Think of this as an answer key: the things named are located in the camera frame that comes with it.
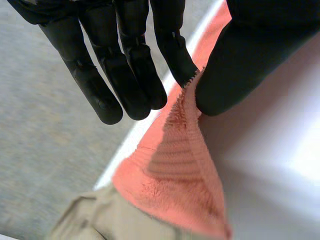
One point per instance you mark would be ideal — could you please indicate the coral towel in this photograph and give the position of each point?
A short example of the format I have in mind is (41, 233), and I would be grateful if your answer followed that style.
(175, 175)

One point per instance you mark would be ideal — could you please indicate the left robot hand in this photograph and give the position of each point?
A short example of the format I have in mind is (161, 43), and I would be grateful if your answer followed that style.
(237, 75)

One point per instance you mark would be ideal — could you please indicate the beige shorts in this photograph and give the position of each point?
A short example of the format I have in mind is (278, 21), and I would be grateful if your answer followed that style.
(110, 217)

